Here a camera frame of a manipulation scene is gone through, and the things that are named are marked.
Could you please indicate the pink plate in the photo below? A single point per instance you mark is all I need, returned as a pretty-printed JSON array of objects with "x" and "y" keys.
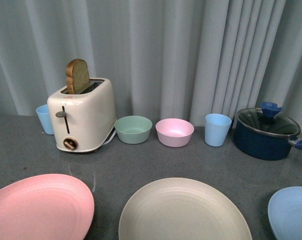
[{"x": 46, "y": 207}]

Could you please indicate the blue plate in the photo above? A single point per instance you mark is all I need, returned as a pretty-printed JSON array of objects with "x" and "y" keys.
[{"x": 285, "y": 213}]

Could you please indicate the green plastic bowl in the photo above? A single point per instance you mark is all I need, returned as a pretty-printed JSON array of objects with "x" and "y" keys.
[{"x": 133, "y": 129}]

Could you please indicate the pink plastic bowl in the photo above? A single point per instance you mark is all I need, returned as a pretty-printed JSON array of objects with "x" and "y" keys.
[{"x": 174, "y": 132}]

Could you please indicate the grey pleated curtain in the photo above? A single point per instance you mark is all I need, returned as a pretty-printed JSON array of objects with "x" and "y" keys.
[{"x": 165, "y": 58}]

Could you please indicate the light blue plastic cup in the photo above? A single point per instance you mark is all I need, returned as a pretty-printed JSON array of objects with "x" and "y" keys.
[{"x": 216, "y": 129}]

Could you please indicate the cream two-slot toaster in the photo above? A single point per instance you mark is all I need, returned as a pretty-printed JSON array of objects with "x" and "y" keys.
[{"x": 83, "y": 122}]

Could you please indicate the brown bread slice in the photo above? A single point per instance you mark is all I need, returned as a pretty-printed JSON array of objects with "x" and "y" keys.
[{"x": 77, "y": 76}]

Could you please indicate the beige plate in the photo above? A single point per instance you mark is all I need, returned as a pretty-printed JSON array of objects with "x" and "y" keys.
[{"x": 181, "y": 209}]

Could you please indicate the light blue cup behind toaster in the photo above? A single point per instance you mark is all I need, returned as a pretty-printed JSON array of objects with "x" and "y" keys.
[{"x": 44, "y": 118}]

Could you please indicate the glass lid with blue knob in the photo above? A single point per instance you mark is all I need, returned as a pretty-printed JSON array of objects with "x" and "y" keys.
[{"x": 268, "y": 120}]

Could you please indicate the dark blue saucepan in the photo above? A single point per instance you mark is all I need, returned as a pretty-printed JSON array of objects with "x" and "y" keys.
[{"x": 262, "y": 146}]

